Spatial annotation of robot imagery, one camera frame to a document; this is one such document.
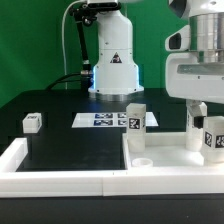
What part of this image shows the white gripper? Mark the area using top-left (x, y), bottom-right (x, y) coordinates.
top-left (165, 25), bottom-right (224, 128)

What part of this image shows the white square table top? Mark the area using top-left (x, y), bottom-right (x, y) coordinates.
top-left (122, 132), bottom-right (224, 170)

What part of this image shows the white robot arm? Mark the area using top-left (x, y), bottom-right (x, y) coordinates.
top-left (87, 0), bottom-right (224, 104)

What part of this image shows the white marker sheet with tags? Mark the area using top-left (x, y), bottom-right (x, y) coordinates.
top-left (71, 112), bottom-right (159, 128)

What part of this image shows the white U-shaped fence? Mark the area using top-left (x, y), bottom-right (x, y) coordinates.
top-left (0, 138), bottom-right (224, 198)

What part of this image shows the black cable bundle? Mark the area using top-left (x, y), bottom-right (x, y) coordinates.
top-left (45, 73), bottom-right (93, 91)

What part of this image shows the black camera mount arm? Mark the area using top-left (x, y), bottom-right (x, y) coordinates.
top-left (69, 3), bottom-right (97, 75)

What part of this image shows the white cable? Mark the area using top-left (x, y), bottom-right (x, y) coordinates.
top-left (61, 0), bottom-right (84, 90)

